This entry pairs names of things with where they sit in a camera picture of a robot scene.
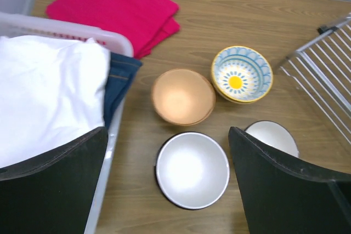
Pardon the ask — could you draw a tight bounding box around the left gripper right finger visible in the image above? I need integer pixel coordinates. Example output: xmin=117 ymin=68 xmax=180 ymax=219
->
xmin=228 ymin=127 xmax=350 ymax=233

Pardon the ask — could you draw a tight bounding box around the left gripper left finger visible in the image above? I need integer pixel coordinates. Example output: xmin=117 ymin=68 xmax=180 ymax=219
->
xmin=1 ymin=127 xmax=108 ymax=233

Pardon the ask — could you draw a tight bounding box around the teal white bowl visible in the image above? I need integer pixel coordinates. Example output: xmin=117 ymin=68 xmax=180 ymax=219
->
xmin=245 ymin=120 xmax=299 ymax=158

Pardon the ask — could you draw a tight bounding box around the white floral bowl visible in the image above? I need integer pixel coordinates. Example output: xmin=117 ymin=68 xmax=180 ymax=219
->
xmin=211 ymin=80 xmax=257 ymax=105

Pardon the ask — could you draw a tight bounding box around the cream striped bowl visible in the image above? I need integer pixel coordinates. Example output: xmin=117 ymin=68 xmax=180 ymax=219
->
xmin=211 ymin=45 xmax=274 ymax=102

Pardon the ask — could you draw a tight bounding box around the plain beige bowl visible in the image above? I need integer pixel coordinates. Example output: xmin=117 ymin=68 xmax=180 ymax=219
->
xmin=151 ymin=69 xmax=216 ymax=126

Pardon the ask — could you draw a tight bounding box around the beige bowl with drawing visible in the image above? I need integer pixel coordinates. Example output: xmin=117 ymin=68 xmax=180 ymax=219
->
xmin=151 ymin=90 xmax=216 ymax=126

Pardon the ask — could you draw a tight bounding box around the white cloth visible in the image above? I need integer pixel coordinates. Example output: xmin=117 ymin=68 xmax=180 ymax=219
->
xmin=1 ymin=35 xmax=110 ymax=167

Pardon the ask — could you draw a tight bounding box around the navy blue garment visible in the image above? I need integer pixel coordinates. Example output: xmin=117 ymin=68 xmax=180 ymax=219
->
xmin=104 ymin=52 xmax=143 ymax=129

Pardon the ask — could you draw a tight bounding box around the white laundry basket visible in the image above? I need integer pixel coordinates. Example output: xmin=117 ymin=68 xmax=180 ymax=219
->
xmin=1 ymin=12 xmax=134 ymax=233

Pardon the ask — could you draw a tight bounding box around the red folded cloth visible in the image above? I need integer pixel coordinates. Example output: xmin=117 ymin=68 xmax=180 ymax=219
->
xmin=46 ymin=0 xmax=180 ymax=59

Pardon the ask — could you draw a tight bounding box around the wire dish rack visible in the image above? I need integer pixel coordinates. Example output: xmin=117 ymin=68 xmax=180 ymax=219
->
xmin=275 ymin=15 xmax=350 ymax=144

